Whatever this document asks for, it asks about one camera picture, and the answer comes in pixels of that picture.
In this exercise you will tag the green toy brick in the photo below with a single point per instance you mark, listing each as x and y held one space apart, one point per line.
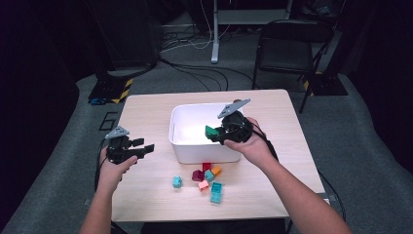
211 131

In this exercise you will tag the small light blue toy brick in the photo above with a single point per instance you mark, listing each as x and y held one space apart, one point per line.
177 182

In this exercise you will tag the person's left hand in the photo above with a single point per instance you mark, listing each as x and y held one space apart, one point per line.
112 175

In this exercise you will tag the grey tape strip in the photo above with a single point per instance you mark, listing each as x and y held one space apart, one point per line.
330 197
87 202

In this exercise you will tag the maroon toy brick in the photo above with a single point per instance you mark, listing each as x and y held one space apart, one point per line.
196 175

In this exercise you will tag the small orange toy brick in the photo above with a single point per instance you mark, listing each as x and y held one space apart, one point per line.
217 171

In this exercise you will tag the dark round table grommet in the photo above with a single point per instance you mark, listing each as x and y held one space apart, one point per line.
237 100

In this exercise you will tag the small teal toy brick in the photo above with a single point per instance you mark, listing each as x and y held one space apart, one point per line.
209 175

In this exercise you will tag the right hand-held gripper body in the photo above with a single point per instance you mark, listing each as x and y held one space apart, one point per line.
237 130

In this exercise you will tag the white plastic bin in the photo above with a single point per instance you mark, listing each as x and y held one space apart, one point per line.
195 152

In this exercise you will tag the white desk frame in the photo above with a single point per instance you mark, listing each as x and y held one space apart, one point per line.
215 39

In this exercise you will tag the red toy brick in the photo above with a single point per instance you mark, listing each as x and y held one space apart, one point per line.
206 166

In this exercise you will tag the dark curtain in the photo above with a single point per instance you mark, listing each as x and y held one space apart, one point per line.
389 97
32 97

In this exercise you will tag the person's right hand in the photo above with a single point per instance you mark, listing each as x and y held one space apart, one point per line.
255 149

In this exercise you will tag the small blue object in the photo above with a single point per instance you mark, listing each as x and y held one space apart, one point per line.
97 102

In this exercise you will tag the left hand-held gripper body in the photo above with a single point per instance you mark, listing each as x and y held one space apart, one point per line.
121 151

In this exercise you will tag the long turquoise toy brick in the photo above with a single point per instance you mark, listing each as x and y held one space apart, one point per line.
216 194

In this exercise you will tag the person's dark pants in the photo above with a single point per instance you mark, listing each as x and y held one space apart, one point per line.
211 227

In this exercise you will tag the black stand base yellow stripes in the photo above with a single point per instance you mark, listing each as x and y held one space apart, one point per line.
108 89

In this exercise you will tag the black folding chair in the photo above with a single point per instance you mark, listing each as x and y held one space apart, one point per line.
282 52

